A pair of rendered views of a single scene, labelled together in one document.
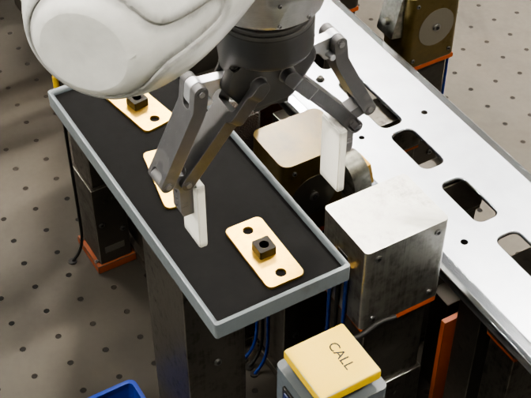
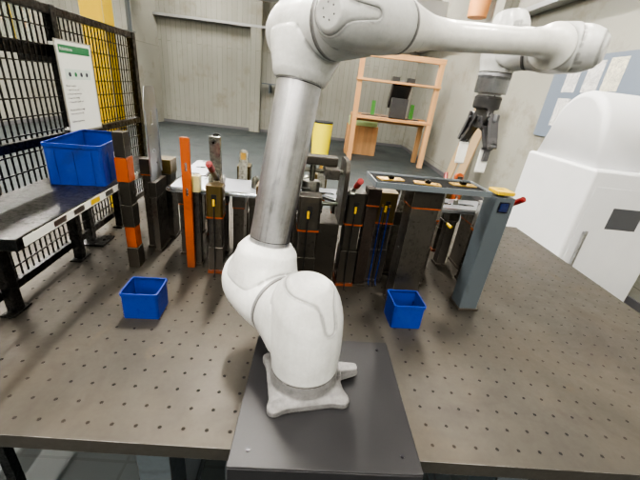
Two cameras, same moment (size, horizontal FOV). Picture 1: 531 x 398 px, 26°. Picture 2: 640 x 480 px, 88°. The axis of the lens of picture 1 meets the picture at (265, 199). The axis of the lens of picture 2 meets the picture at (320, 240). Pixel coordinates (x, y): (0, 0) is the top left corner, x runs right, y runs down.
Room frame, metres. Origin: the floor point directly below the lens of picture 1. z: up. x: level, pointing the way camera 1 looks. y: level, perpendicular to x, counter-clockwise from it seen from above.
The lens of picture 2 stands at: (0.69, 1.18, 1.40)
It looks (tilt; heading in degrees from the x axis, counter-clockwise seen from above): 24 degrees down; 293
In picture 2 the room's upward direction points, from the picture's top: 7 degrees clockwise
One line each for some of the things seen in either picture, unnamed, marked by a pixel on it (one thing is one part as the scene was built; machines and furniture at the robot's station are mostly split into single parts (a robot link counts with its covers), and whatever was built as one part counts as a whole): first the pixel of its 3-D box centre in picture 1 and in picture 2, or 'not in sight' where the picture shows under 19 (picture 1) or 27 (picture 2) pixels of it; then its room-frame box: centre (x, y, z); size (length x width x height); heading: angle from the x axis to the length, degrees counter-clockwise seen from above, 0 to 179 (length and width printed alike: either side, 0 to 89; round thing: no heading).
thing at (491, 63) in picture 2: not in sight; (509, 42); (0.70, 0.01, 1.57); 0.13 x 0.11 x 0.16; 156
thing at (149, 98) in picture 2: not in sight; (152, 134); (1.82, 0.26, 1.17); 0.12 x 0.01 x 0.34; 120
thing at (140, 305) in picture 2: not in sight; (145, 297); (1.51, 0.60, 0.75); 0.11 x 0.10 x 0.09; 30
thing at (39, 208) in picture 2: not in sight; (81, 186); (1.86, 0.53, 1.02); 0.90 x 0.22 x 0.03; 120
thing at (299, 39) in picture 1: (265, 52); (484, 111); (0.71, 0.00, 1.39); 0.08 x 0.07 x 0.09; 120
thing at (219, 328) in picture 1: (187, 178); (427, 184); (0.82, 0.08, 1.16); 0.37 x 0.14 x 0.02; 30
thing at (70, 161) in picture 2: not in sight; (92, 155); (1.91, 0.44, 1.09); 0.30 x 0.17 x 0.13; 128
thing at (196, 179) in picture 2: not in sight; (197, 221); (1.59, 0.29, 0.88); 0.04 x 0.04 x 0.37; 30
